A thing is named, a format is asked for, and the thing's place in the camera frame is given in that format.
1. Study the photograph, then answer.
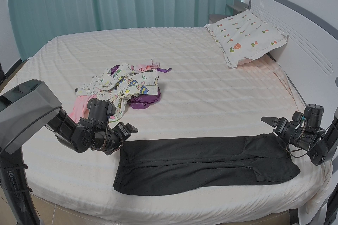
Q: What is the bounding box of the purple garment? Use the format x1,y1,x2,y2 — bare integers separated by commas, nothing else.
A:
109,65,173,110

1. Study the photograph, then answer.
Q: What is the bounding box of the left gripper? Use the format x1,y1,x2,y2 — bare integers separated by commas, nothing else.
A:
102,122,139,154

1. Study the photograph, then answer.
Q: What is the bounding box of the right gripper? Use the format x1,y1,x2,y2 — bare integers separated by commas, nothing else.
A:
261,116,304,144

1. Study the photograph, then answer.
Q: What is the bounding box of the pink garment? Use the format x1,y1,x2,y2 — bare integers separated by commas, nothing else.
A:
69,59,161,124

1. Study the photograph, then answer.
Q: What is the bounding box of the bed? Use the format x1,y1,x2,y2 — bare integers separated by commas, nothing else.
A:
0,0,338,225

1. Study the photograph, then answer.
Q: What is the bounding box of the black T-shirt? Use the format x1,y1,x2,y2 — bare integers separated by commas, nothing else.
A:
112,132,301,197

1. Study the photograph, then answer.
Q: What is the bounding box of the white printed pillow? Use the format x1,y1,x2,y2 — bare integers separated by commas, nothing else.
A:
205,10,289,69

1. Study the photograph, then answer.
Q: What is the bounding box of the grey bedside table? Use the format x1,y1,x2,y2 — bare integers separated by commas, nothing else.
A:
209,0,249,24

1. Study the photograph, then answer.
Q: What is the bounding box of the white printed pyjama top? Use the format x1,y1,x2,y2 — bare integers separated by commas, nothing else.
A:
75,63,159,123

